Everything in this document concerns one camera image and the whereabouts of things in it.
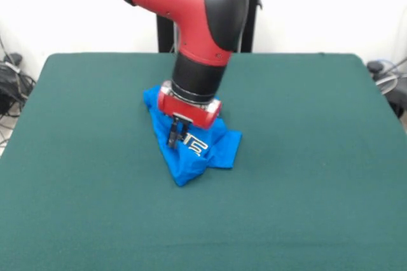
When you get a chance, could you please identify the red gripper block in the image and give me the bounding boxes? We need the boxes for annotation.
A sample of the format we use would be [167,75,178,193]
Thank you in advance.
[157,80,223,150]

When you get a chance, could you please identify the blue laundry item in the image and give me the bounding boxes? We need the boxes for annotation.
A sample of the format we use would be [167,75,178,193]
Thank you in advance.
[142,85,244,188]

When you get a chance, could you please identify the dark green table cloth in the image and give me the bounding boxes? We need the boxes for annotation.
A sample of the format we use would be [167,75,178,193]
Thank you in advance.
[0,53,407,271]

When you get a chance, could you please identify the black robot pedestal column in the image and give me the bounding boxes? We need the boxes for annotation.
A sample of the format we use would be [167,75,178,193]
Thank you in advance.
[155,0,276,54]

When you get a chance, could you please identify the black floor cable tangle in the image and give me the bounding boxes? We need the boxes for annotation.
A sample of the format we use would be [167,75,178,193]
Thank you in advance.
[0,34,38,149]

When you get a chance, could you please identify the grey and blue cables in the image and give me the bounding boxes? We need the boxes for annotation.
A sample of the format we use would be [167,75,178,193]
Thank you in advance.
[370,57,407,78]

